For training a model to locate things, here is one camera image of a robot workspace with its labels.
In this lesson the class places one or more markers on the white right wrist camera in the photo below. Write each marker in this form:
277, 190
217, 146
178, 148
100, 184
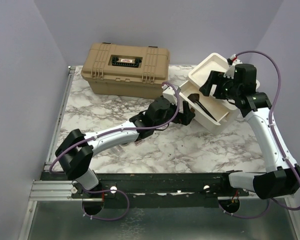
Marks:
232, 62

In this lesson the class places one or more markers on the white pull-out drawer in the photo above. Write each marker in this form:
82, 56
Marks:
220, 111

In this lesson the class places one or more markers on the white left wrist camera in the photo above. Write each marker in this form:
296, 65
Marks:
170, 92

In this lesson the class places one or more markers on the neutral eyeshadow palette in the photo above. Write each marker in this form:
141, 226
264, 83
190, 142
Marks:
138, 142

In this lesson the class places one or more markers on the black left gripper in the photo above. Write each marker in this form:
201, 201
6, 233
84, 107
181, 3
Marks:
184, 118

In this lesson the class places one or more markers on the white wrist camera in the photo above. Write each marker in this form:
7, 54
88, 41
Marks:
232, 62
170, 92

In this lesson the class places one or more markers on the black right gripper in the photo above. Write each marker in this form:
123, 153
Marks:
215, 77

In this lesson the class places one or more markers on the black case carry handle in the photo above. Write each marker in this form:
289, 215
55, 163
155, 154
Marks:
126, 62

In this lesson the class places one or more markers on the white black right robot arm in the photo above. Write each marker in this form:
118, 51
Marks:
282, 172

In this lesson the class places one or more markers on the aluminium table edge rail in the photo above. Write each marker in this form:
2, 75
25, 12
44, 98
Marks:
51, 150

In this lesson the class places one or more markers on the black fluffy powder brush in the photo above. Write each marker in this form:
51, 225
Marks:
206, 106

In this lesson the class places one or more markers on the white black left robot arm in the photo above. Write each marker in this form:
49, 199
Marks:
77, 150

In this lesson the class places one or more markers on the tan plastic tool case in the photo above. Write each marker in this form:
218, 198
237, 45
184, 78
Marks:
142, 82

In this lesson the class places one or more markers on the black front mounting rail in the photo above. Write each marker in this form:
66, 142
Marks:
158, 190

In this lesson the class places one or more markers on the clear plastic tube case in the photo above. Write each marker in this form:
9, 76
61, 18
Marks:
117, 150

